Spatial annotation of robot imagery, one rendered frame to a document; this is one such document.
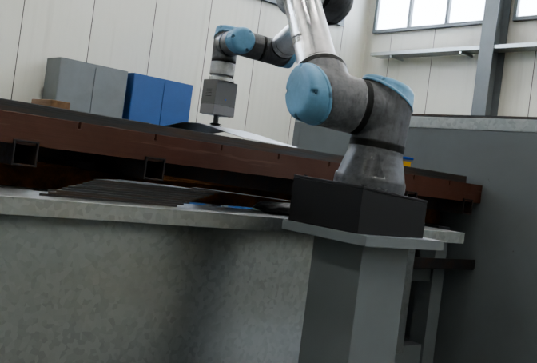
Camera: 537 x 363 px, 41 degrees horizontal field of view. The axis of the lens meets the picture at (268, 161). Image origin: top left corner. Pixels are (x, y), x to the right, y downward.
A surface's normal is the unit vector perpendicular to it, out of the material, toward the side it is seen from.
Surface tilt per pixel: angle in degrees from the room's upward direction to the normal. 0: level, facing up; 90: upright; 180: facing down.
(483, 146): 90
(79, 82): 90
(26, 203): 90
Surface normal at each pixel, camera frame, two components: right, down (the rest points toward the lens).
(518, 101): -0.76, -0.11
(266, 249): 0.64, 0.07
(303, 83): -0.88, -0.10
